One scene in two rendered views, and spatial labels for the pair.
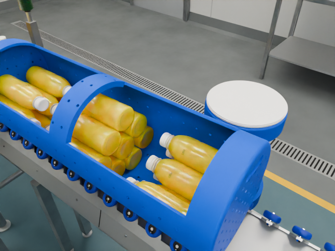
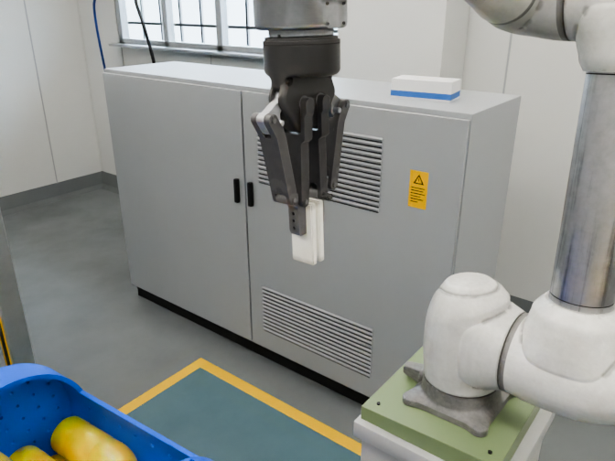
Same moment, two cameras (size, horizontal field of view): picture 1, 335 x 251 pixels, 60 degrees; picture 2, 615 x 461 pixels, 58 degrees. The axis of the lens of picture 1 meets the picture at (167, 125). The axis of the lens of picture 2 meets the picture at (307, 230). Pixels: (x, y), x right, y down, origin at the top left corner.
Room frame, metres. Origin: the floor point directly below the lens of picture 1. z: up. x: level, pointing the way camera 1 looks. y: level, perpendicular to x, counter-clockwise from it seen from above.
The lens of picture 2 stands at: (1.16, 0.35, 1.81)
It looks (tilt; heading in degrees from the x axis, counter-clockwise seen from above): 23 degrees down; 177
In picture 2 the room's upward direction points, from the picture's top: straight up
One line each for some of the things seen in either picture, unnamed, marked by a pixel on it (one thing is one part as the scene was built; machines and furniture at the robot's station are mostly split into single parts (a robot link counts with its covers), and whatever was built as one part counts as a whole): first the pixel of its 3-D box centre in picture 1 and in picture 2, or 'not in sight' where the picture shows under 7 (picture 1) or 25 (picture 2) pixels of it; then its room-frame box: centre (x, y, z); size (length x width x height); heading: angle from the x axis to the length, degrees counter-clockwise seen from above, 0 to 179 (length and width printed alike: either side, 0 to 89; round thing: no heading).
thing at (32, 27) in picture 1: (57, 110); not in sight; (1.43, 0.67, 0.55); 0.04 x 0.04 x 1.10; 54
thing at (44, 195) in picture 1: (55, 221); not in sight; (0.82, 0.56, 0.31); 0.06 x 0.06 x 0.63; 54
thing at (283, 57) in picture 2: not in sight; (302, 82); (0.59, 0.37, 1.73); 0.08 x 0.07 x 0.09; 138
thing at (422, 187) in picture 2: not in sight; (279, 220); (-1.58, 0.32, 0.72); 2.15 x 0.54 x 1.45; 50
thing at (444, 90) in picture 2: not in sight; (426, 88); (-1.04, 0.91, 1.48); 0.24 x 0.12 x 0.08; 58
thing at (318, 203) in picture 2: not in sight; (311, 229); (0.59, 0.38, 1.58); 0.03 x 0.01 x 0.07; 48
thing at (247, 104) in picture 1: (246, 101); not in sight; (0.84, -0.28, 1.03); 0.28 x 0.28 x 0.01
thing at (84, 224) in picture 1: (77, 202); not in sight; (0.93, 0.48, 0.31); 0.06 x 0.06 x 0.63; 54
